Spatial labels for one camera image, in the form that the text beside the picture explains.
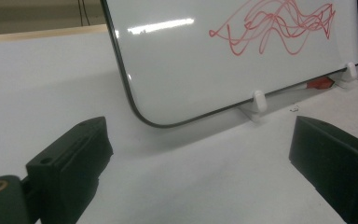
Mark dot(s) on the white whiteboard stand foot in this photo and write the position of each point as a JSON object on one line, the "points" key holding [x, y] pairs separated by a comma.
{"points": [[351, 71], [259, 101]]}

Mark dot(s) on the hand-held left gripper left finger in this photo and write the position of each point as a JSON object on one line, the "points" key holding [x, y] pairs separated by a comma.
{"points": [[65, 168]]}

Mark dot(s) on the light wooden table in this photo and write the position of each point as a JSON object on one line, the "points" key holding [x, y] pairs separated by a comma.
{"points": [[43, 33]]}

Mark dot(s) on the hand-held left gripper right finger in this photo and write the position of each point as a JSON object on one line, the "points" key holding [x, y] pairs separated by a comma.
{"points": [[338, 161]]}

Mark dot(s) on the white whiteboard with black rim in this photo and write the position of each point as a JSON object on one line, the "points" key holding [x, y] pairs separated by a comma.
{"points": [[180, 62]]}

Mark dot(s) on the red capped marker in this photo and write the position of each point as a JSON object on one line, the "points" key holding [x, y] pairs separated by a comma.
{"points": [[320, 83]]}

